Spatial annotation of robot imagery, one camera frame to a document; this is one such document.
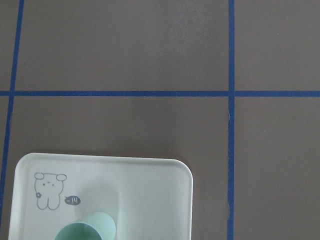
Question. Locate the mint green cup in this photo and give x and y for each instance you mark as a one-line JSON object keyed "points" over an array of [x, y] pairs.
{"points": [[95, 226]]}

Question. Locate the cream rabbit serving tray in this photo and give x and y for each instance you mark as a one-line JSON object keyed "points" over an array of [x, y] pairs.
{"points": [[148, 198]]}

